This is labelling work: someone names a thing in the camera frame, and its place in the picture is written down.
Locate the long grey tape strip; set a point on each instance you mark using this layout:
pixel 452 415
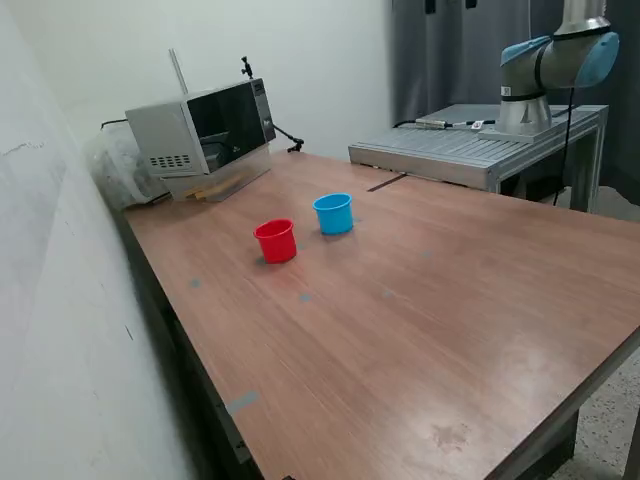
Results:
pixel 242 402

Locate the dark grey curtain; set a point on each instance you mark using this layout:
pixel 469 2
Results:
pixel 450 75

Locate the small black camera mount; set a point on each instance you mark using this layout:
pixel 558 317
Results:
pixel 245 67

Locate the silver microwave oven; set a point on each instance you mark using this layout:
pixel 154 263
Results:
pixel 165 135

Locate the thin white rod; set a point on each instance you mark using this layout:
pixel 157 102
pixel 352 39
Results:
pixel 178 72

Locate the silver blue UR5e robot arm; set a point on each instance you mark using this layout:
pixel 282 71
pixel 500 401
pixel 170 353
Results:
pixel 525 75

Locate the blue plastic cup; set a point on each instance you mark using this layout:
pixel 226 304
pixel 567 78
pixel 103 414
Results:
pixel 334 220

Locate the aluminium robot mounting table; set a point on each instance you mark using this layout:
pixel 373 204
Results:
pixel 475 150

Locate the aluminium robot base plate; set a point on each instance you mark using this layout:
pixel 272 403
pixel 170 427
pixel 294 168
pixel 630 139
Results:
pixel 505 135

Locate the red plastic cup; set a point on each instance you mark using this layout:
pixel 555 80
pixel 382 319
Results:
pixel 275 247

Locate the grey plastic bag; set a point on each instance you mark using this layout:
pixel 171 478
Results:
pixel 115 170

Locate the dark metal strip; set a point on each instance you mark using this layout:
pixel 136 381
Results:
pixel 386 182

